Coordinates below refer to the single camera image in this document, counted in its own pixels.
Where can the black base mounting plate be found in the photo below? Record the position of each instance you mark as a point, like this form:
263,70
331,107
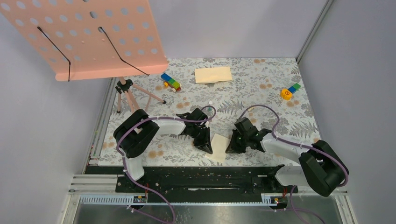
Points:
221,185

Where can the multicolour toy block car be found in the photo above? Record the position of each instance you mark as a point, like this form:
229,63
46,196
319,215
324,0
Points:
170,82

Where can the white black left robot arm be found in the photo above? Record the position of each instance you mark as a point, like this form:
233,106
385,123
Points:
135,134

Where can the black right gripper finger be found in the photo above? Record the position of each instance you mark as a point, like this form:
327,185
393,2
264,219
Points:
236,147
235,136

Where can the aluminium frame rail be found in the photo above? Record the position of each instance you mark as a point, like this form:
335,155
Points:
92,189

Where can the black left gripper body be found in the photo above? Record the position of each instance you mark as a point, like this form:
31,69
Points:
196,128

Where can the white green glue stick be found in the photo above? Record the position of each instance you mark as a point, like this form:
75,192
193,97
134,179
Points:
209,108

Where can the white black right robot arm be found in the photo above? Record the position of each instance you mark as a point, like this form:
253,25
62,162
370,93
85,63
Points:
318,166

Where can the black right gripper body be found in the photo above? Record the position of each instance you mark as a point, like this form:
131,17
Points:
246,136

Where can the cream envelope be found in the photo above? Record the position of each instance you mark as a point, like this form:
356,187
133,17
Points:
212,75

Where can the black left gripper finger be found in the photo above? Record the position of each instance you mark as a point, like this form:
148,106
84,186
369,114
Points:
195,142
204,141

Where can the pink tripod music stand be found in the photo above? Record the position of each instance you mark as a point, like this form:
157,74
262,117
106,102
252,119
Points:
92,39

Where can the yellow blue green toy blocks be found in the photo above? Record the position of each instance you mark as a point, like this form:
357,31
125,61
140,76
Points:
287,94

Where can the floral patterned table mat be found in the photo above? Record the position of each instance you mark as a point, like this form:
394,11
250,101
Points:
254,81

